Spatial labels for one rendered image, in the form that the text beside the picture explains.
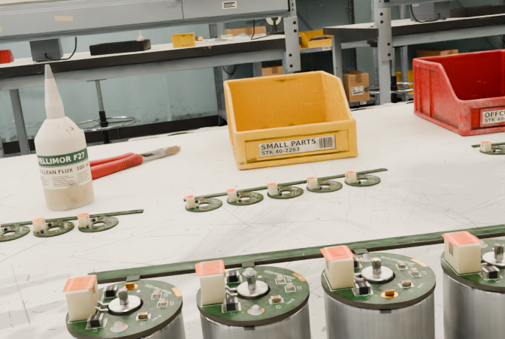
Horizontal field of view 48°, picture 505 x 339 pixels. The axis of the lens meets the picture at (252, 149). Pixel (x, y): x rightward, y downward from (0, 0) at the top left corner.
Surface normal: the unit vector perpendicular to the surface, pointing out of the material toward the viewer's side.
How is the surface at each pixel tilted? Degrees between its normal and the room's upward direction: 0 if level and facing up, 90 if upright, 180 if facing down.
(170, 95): 90
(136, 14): 90
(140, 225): 0
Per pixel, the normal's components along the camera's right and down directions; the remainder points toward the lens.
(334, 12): 0.22, 0.21
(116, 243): -0.09, -0.97
